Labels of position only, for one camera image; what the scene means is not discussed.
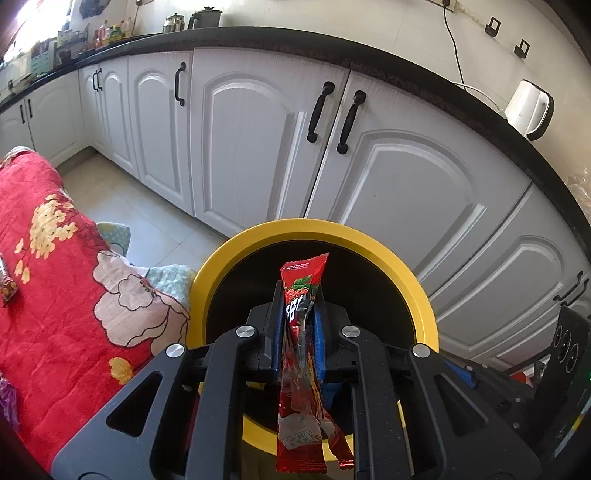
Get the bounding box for red snack wrapper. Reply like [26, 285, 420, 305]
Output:
[276, 253, 355, 474]

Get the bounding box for purple candy wrapper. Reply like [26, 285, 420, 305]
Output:
[0, 376, 19, 431]

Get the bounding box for yellow rimmed trash bin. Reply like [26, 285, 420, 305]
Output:
[187, 218, 439, 449]

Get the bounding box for red floral tablecloth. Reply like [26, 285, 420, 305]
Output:
[1, 147, 189, 469]

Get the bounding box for black countertop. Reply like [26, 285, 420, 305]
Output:
[1, 26, 590, 256]

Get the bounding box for white electric kettle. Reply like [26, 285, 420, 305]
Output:
[504, 79, 555, 141]

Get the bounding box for white lower cabinets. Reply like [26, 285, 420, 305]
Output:
[1, 48, 590, 368]

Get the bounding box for condiment bottles group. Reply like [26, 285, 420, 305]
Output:
[94, 17, 133, 48]

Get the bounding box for steel teapot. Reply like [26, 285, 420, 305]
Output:
[162, 13, 185, 33]

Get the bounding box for dark green enamel pot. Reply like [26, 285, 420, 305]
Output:
[187, 6, 222, 30]

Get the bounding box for white charger cable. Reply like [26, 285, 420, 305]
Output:
[450, 81, 508, 116]

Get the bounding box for black wall hook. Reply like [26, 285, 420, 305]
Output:
[514, 39, 530, 59]
[485, 16, 501, 38]

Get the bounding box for black power cable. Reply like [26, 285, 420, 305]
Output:
[441, 0, 468, 91]

